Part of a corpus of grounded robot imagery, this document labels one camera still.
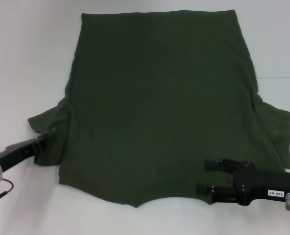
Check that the dark green t-shirt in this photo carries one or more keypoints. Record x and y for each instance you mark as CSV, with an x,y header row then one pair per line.
x,y
159,98

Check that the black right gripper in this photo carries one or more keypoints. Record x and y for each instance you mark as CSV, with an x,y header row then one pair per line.
x,y
257,186

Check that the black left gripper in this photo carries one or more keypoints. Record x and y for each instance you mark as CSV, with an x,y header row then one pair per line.
x,y
15,154

